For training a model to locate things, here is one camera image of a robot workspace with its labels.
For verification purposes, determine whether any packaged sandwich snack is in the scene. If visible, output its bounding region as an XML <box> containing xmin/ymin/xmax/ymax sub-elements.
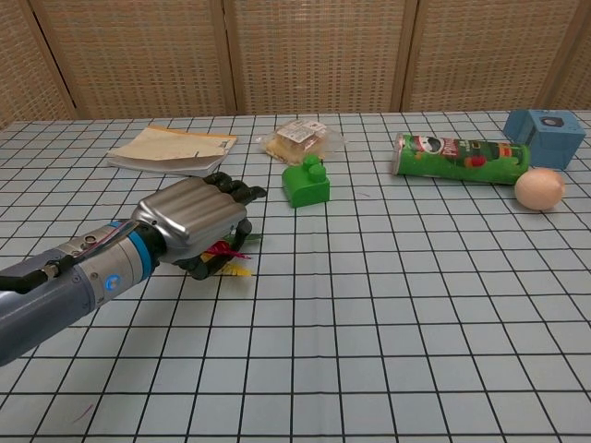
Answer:
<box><xmin>259</xmin><ymin>118</ymin><xmax>346</xmax><ymax>166</ymax></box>

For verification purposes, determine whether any beige egg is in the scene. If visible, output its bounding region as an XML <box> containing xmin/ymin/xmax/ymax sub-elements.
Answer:
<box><xmin>513</xmin><ymin>167</ymin><xmax>566</xmax><ymax>212</ymax></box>

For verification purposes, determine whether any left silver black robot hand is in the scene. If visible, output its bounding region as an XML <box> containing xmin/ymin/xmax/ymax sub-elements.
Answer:
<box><xmin>131</xmin><ymin>171</ymin><xmax>269</xmax><ymax>281</ymax></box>

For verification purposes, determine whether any feather shuttlecock toy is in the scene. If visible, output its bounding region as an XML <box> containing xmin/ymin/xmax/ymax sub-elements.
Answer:
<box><xmin>200</xmin><ymin>232</ymin><xmax>264</xmax><ymax>279</ymax></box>

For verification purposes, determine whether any checkered tablecloth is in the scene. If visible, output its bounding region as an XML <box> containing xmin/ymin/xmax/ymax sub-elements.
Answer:
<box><xmin>0</xmin><ymin>108</ymin><xmax>591</xmax><ymax>443</ymax></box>

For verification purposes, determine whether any cream paper notebook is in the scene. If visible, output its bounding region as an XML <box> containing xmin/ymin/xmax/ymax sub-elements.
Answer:
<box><xmin>106</xmin><ymin>125</ymin><xmax>239</xmax><ymax>178</ymax></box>

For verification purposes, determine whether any green toy building block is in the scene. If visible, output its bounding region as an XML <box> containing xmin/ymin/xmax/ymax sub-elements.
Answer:
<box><xmin>282</xmin><ymin>154</ymin><xmax>332</xmax><ymax>210</ymax></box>

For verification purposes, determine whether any green Pringles can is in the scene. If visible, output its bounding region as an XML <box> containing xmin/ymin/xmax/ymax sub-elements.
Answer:
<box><xmin>391</xmin><ymin>132</ymin><xmax>532</xmax><ymax>186</ymax></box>

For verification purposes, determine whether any blue cardboard box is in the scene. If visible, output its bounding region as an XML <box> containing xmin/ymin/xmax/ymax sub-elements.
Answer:
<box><xmin>502</xmin><ymin>108</ymin><xmax>585</xmax><ymax>170</ymax></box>

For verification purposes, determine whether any woven bamboo folding screen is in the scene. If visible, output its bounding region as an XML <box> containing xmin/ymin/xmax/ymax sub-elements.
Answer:
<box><xmin>0</xmin><ymin>0</ymin><xmax>591</xmax><ymax>131</ymax></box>

